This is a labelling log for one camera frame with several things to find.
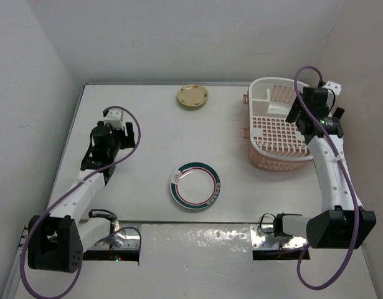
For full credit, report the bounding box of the cream speckled plate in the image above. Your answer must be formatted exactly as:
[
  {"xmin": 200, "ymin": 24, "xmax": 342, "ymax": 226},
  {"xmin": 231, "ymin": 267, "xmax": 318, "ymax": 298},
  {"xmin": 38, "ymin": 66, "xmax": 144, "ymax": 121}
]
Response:
[{"xmin": 176, "ymin": 84, "xmax": 209, "ymax": 107}]

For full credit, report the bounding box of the white plate green red rim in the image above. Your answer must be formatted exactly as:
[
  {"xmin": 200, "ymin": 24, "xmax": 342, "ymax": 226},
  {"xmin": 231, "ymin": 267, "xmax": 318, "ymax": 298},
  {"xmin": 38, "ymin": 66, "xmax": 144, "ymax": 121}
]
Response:
[{"xmin": 169, "ymin": 162, "xmax": 222, "ymax": 211}]

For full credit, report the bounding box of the lime green plate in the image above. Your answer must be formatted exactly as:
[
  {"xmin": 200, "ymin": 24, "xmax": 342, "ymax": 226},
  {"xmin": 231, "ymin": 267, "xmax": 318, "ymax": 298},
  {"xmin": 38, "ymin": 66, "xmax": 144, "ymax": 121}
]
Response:
[{"xmin": 180, "ymin": 105, "xmax": 203, "ymax": 112}]

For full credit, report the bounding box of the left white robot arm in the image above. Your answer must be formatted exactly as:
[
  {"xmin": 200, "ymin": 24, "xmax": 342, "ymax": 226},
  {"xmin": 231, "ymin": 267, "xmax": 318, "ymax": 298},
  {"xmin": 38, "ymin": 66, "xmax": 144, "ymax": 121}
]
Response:
[{"xmin": 27, "ymin": 121, "xmax": 136, "ymax": 273}]

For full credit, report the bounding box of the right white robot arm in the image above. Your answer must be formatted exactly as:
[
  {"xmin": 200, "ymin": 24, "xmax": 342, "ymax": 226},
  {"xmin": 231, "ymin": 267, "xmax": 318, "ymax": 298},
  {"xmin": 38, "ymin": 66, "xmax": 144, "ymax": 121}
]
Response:
[{"xmin": 260, "ymin": 87, "xmax": 376, "ymax": 249}]

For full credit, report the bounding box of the white plastic dish rack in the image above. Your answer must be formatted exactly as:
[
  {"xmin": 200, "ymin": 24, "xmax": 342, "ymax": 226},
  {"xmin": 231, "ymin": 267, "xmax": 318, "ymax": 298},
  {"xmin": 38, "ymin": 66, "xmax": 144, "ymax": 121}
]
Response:
[{"xmin": 244, "ymin": 77, "xmax": 313, "ymax": 163}]

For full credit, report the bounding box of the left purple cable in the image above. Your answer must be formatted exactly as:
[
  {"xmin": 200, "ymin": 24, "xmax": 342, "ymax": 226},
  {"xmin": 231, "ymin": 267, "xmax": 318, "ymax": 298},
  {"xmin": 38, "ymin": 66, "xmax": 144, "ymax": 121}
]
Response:
[{"xmin": 19, "ymin": 105, "xmax": 142, "ymax": 299}]

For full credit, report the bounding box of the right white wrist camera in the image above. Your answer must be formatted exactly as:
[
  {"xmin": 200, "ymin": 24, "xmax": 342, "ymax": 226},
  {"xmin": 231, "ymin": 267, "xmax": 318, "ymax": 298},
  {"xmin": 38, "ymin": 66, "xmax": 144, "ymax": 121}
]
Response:
[{"xmin": 323, "ymin": 81, "xmax": 341, "ymax": 95}]

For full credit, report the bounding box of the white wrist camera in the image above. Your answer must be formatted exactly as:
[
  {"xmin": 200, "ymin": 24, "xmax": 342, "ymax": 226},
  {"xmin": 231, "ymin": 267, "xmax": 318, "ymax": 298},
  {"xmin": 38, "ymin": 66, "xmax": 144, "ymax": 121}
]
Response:
[
  {"xmin": 103, "ymin": 109, "xmax": 124, "ymax": 131},
  {"xmin": 323, "ymin": 81, "xmax": 341, "ymax": 95}
]

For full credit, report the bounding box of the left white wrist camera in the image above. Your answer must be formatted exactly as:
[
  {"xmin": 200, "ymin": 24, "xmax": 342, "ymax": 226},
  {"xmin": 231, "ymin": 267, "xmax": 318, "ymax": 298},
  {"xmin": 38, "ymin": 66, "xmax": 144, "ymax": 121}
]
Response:
[{"xmin": 103, "ymin": 109, "xmax": 124, "ymax": 131}]

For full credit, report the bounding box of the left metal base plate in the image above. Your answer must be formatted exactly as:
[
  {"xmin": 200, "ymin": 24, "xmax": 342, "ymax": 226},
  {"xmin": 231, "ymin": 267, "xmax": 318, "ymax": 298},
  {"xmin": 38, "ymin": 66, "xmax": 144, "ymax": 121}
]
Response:
[{"xmin": 80, "ymin": 225, "xmax": 142, "ymax": 252}]

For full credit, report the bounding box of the metal base plate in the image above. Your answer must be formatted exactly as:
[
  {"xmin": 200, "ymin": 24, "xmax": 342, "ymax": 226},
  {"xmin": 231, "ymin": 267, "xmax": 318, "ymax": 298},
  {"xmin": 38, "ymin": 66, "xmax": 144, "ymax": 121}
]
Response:
[
  {"xmin": 80, "ymin": 225, "xmax": 142, "ymax": 252},
  {"xmin": 250, "ymin": 223, "xmax": 307, "ymax": 250}
]

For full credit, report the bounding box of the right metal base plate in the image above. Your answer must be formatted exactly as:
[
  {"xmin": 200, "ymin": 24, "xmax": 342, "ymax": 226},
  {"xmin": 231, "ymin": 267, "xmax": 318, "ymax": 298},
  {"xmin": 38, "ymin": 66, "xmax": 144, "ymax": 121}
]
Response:
[{"xmin": 250, "ymin": 223, "xmax": 307, "ymax": 250}]

